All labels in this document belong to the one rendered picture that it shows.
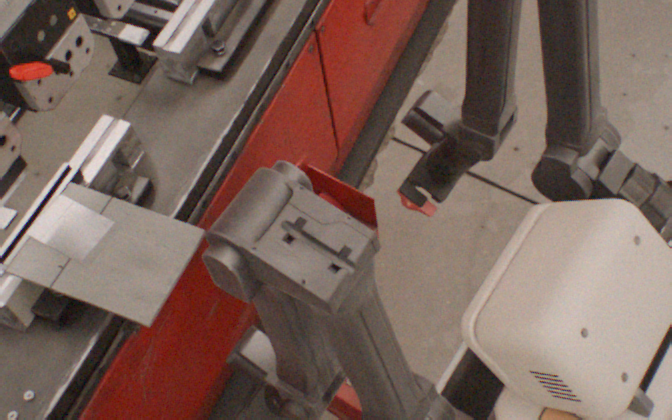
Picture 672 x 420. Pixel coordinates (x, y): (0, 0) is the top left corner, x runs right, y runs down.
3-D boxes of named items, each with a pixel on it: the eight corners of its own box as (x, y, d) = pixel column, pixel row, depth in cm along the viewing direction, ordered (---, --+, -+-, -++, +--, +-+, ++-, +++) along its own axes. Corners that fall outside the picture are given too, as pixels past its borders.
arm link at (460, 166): (480, 166, 132) (500, 137, 134) (442, 136, 131) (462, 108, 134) (460, 181, 138) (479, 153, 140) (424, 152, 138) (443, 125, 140)
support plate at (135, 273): (149, 328, 144) (147, 325, 143) (7, 273, 152) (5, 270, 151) (206, 232, 152) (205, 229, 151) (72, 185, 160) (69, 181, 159)
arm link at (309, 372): (243, 273, 75) (317, 176, 79) (188, 243, 77) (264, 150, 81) (312, 441, 111) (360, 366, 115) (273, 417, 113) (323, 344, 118)
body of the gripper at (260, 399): (240, 413, 126) (251, 409, 119) (284, 351, 130) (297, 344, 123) (279, 443, 126) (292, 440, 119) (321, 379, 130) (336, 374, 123)
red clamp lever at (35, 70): (25, 71, 130) (72, 62, 138) (-1, 63, 131) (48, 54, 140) (24, 84, 130) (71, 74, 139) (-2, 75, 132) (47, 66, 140)
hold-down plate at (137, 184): (62, 328, 158) (56, 320, 156) (35, 317, 160) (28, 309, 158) (155, 187, 172) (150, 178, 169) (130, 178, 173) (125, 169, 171)
